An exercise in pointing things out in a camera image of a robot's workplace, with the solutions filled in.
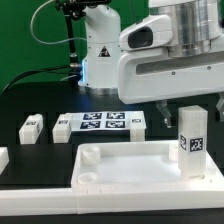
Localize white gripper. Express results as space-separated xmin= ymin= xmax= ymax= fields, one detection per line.
xmin=118 ymin=47 xmax=224 ymax=128

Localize white desk top tray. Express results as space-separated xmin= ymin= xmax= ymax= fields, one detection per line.
xmin=71 ymin=140 xmax=224 ymax=192

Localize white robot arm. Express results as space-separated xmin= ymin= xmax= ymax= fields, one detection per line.
xmin=78 ymin=0 xmax=224 ymax=122

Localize fiducial marker sheet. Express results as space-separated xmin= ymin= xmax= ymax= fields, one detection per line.
xmin=71 ymin=111 xmax=130 ymax=131

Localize white L-shaped fence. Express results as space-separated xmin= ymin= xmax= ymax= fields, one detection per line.
xmin=0 ymin=144 xmax=224 ymax=216

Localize white block left edge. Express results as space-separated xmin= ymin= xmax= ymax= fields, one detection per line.
xmin=0 ymin=147 xmax=9 ymax=175

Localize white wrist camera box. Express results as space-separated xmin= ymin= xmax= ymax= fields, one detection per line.
xmin=119 ymin=15 xmax=173 ymax=51

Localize black cables on table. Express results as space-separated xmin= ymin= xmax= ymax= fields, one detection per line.
xmin=0 ymin=64 xmax=83 ymax=96

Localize grey cable loop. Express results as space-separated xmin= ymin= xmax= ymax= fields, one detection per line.
xmin=30 ymin=0 xmax=88 ymax=46

